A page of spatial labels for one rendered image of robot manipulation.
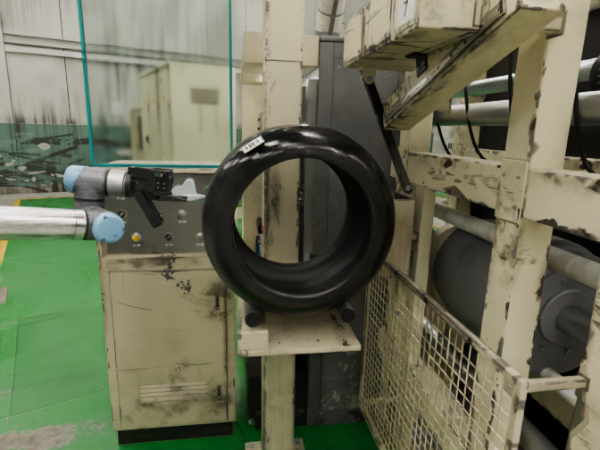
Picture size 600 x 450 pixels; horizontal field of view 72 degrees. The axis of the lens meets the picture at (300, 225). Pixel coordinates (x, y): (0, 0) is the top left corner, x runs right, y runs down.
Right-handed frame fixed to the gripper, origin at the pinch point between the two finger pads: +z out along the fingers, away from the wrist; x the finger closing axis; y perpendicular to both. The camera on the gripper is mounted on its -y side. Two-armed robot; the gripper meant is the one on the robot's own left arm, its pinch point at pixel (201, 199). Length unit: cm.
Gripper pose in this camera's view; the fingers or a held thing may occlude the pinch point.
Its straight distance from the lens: 122.3
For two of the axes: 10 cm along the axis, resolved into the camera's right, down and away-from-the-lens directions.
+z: 9.8, 0.9, 1.7
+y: 1.3, -9.7, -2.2
